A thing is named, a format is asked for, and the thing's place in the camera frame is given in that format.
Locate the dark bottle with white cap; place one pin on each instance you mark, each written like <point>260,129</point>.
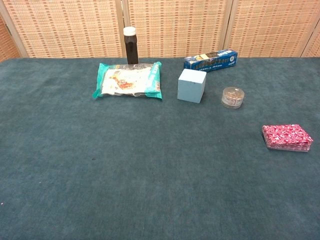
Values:
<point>132,47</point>

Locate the teal felt table cover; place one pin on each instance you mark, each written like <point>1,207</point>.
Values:
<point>125,162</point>

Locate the light blue cube block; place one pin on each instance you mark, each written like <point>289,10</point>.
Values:
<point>191,87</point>

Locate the clear round plastic jar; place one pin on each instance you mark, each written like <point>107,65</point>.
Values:
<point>232,98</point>

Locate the blue cling wrap box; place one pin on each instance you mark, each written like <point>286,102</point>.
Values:
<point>212,64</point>

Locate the teal instant noodle packet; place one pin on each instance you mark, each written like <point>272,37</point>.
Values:
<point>127,80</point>

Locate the woven bamboo screen panel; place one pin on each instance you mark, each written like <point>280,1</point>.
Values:
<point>6,47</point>
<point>175,25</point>
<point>65,27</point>
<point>313,48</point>
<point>270,25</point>

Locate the pink patterned packet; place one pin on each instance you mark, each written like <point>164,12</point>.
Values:
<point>287,136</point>

